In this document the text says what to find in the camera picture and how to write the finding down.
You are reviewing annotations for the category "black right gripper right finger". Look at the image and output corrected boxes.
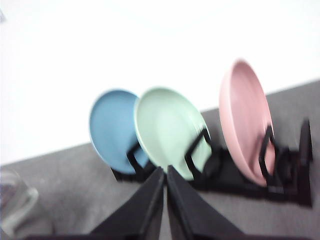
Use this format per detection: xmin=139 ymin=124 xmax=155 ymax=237
xmin=167 ymin=165 xmax=248 ymax=240

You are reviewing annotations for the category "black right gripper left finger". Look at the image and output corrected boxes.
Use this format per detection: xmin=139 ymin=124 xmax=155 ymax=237
xmin=89 ymin=166 xmax=165 ymax=240

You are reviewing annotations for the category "green plate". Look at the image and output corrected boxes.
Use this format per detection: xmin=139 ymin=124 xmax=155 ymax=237
xmin=134 ymin=87 xmax=212 ymax=180

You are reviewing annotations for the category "glass steamer lid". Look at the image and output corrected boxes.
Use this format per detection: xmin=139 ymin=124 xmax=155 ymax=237
xmin=0 ymin=169 xmax=39 ymax=238

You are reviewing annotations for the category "blue plate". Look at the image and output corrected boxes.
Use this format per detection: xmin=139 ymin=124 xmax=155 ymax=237
xmin=90 ymin=90 xmax=148 ymax=175

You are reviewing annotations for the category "pink plate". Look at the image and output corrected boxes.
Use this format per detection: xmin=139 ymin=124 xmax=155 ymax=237
xmin=219 ymin=59 xmax=275 ymax=185

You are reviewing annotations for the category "grey table mat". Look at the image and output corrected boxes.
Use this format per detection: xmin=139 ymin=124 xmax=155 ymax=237
xmin=0 ymin=80 xmax=320 ymax=240

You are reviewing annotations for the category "black dish rack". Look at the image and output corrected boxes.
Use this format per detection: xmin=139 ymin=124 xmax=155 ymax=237
xmin=111 ymin=120 xmax=313 ymax=207

